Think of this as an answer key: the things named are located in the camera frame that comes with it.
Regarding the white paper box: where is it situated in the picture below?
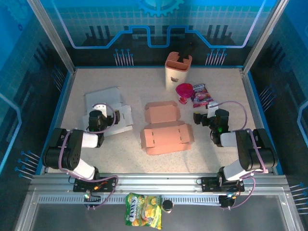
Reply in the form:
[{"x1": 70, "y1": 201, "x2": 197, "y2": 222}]
[{"x1": 81, "y1": 86, "x2": 134, "y2": 138}]

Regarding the orange cardboard box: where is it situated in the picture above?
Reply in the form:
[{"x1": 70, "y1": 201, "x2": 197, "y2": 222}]
[{"x1": 140, "y1": 100, "x2": 195, "y2": 156}]

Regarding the purple candy bag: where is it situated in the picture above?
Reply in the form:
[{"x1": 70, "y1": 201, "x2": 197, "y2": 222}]
[{"x1": 191, "y1": 83, "x2": 214, "y2": 108}]

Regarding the pink heart-shaped container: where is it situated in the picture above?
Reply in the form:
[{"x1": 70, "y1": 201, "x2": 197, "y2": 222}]
[{"x1": 175, "y1": 83, "x2": 194, "y2": 104}]

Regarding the beige pink knife block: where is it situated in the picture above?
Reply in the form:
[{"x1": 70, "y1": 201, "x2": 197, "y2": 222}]
[{"x1": 165, "y1": 51, "x2": 193, "y2": 92}]

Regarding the small controller board with LED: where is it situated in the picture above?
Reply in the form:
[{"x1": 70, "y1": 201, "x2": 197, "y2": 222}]
[
  {"x1": 219, "y1": 192, "x2": 238, "y2": 209},
  {"x1": 83, "y1": 191, "x2": 102, "y2": 209}
]

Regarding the black round cap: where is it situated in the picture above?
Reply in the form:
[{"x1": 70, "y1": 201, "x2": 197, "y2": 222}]
[{"x1": 162, "y1": 199, "x2": 174, "y2": 214}]

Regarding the yellow green candy bag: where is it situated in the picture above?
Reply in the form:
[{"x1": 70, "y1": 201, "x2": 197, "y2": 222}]
[{"x1": 124, "y1": 192, "x2": 163, "y2": 230}]

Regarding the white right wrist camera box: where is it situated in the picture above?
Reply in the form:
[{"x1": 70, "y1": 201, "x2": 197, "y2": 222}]
[{"x1": 207, "y1": 101, "x2": 219, "y2": 116}]

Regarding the black knife handle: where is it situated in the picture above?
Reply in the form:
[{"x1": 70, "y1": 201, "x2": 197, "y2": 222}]
[{"x1": 179, "y1": 42, "x2": 197, "y2": 61}]

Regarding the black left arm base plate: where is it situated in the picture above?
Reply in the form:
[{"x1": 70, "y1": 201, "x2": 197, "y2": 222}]
[{"x1": 73, "y1": 177, "x2": 118, "y2": 193}]

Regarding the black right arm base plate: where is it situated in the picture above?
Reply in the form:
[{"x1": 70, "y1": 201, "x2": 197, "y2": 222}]
[{"x1": 201, "y1": 177, "x2": 245, "y2": 193}]

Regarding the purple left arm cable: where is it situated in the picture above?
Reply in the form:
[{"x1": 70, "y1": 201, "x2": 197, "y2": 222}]
[{"x1": 58, "y1": 103, "x2": 120, "y2": 209}]

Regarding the aluminium mounting rail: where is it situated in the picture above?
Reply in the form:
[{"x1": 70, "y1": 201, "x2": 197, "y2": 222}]
[{"x1": 28, "y1": 172, "x2": 289, "y2": 193}]

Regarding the slotted grey cable duct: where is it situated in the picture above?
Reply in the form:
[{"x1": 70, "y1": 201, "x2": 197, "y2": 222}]
[{"x1": 38, "y1": 195, "x2": 222, "y2": 205}]

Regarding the aluminium frame post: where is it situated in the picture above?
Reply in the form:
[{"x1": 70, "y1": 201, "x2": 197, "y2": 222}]
[
  {"x1": 242, "y1": 0, "x2": 289, "y2": 74},
  {"x1": 26, "y1": 0, "x2": 77, "y2": 74}
]

